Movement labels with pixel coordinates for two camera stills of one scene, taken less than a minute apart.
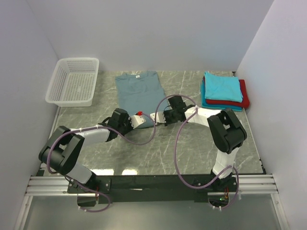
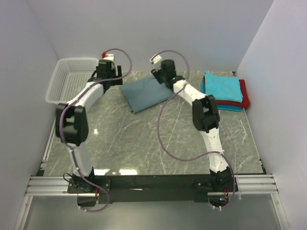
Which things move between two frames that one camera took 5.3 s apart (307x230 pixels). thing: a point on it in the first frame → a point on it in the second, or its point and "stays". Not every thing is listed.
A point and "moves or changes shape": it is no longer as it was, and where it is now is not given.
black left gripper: [129, 120] → [119, 72]
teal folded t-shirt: [235, 107] stays
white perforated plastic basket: [72, 82] stays
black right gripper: [166, 116] → [158, 75]
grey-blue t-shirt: [138, 92] moves or changes shape
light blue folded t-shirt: [222, 87] stays
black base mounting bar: [153, 189] stays
